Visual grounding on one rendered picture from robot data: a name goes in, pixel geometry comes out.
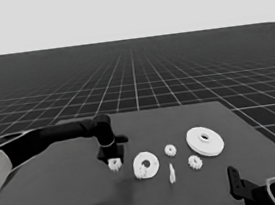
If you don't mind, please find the small white toothed gear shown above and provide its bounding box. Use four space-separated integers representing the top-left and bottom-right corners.
106 156 124 174
163 143 178 159
186 153 204 172
133 165 149 180

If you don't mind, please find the small white T-shaped piece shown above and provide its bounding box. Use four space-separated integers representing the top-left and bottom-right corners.
167 162 178 185

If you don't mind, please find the large thick white disc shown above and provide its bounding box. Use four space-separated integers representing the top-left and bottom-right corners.
184 123 227 160

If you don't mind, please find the white round carrier with pins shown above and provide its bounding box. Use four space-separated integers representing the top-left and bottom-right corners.
131 149 162 181

